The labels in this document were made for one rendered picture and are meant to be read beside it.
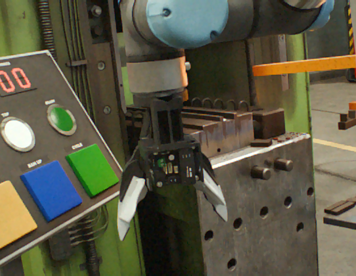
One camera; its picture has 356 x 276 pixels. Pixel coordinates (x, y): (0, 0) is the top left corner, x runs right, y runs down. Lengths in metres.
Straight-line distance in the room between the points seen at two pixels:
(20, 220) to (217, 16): 0.37
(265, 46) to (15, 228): 0.99
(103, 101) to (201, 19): 0.68
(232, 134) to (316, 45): 8.08
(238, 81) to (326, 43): 7.96
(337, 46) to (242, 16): 9.04
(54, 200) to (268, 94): 0.90
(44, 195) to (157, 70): 0.24
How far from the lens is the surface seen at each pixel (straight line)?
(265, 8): 0.60
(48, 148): 0.82
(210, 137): 1.20
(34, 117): 0.84
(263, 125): 1.32
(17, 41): 1.11
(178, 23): 0.54
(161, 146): 0.66
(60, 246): 1.17
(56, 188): 0.78
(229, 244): 1.22
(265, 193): 1.27
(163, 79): 0.66
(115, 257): 1.28
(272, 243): 1.32
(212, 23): 0.55
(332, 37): 9.55
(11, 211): 0.72
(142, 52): 0.66
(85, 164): 0.84
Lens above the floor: 1.22
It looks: 12 degrees down
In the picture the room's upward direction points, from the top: 6 degrees counter-clockwise
